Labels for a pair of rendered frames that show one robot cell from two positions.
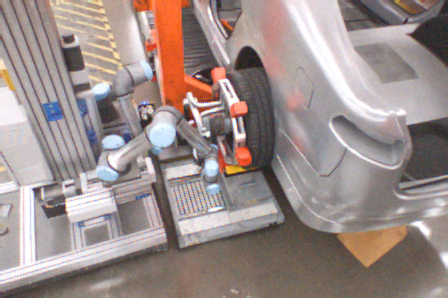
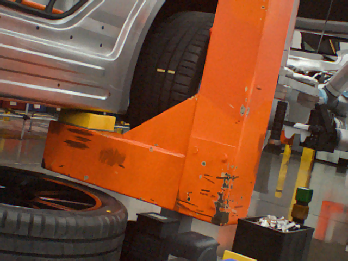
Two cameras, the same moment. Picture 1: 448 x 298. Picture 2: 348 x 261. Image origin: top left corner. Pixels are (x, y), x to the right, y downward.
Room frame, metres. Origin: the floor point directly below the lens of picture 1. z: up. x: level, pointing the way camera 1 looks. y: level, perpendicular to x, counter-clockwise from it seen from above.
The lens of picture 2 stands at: (3.60, 1.68, 0.84)
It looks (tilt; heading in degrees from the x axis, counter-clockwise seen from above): 3 degrees down; 229
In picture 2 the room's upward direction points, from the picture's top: 12 degrees clockwise
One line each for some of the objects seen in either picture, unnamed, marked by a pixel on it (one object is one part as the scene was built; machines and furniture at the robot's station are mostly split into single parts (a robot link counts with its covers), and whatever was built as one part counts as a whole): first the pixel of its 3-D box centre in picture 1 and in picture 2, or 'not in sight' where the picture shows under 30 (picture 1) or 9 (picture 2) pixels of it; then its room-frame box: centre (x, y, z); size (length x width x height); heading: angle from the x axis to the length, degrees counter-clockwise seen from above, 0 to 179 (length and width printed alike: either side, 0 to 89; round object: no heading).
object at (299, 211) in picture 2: not in sight; (300, 211); (2.10, 0.55, 0.59); 0.04 x 0.04 x 0.04; 18
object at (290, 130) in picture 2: not in sight; (289, 129); (1.83, 0.23, 0.81); 0.09 x 0.03 x 0.06; 117
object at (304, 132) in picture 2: not in sight; (302, 133); (1.89, 0.33, 0.81); 0.09 x 0.03 x 0.06; 9
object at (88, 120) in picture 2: not in sight; (87, 119); (2.45, -0.10, 0.71); 0.14 x 0.14 x 0.05; 18
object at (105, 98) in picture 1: (103, 95); not in sight; (1.90, 0.78, 0.98); 0.13 x 0.12 x 0.14; 131
